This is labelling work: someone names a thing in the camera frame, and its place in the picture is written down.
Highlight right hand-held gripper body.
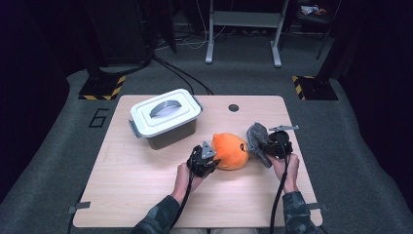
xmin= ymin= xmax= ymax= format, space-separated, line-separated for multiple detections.
xmin=264 ymin=125 xmax=300 ymax=160

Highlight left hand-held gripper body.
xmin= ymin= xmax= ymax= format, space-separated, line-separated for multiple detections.
xmin=186 ymin=140 xmax=218 ymax=178

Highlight orange plush toy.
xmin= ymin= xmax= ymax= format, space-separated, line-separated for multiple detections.
xmin=211 ymin=132 xmax=250 ymax=171

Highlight grey fluffy cloth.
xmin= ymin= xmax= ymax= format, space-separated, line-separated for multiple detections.
xmin=245 ymin=122 xmax=274 ymax=169

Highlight person's left hand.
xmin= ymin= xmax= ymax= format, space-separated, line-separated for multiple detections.
xmin=170 ymin=162 xmax=207 ymax=205

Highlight person's right hand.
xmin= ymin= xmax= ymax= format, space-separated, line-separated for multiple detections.
xmin=266 ymin=152 xmax=300 ymax=194

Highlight black hazard-striped stand base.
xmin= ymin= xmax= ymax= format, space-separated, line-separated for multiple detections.
xmin=78 ymin=74 xmax=127 ymax=101
xmin=291 ymin=75 xmax=339 ymax=101

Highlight grey tape strip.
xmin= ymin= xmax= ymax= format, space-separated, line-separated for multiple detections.
xmin=67 ymin=201 xmax=92 ymax=215
xmin=308 ymin=202 xmax=328 ymax=213

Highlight orange and white small items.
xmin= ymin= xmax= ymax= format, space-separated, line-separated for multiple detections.
xmin=300 ymin=4 xmax=328 ymax=17

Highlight dark cabinet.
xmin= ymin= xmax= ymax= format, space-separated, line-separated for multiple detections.
xmin=82 ymin=0 xmax=154 ymax=66

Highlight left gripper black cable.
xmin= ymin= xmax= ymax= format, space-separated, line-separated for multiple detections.
xmin=169 ymin=169 xmax=196 ymax=234

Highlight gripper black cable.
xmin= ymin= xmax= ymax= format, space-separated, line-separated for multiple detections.
xmin=169 ymin=169 xmax=196 ymax=234
xmin=268 ymin=139 xmax=291 ymax=234

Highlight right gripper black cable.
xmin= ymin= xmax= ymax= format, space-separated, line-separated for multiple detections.
xmin=268 ymin=139 xmax=291 ymax=234

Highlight black floor cables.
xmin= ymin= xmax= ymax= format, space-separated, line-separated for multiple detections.
xmin=152 ymin=57 xmax=214 ymax=97

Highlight white floor cables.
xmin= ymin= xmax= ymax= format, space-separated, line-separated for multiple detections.
xmin=174 ymin=0 xmax=228 ymax=51

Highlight white metal desk frame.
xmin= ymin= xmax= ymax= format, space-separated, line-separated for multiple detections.
xmin=205 ymin=0 xmax=290 ymax=68

